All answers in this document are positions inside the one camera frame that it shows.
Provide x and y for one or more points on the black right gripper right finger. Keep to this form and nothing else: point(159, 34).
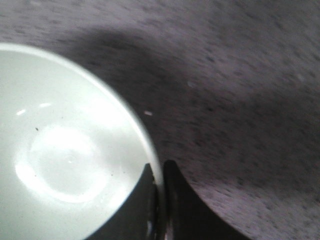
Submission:
point(190, 217)

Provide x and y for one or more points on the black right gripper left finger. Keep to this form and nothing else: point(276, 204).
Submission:
point(137, 217)

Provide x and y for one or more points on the light green bowl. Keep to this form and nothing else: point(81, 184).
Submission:
point(71, 149)

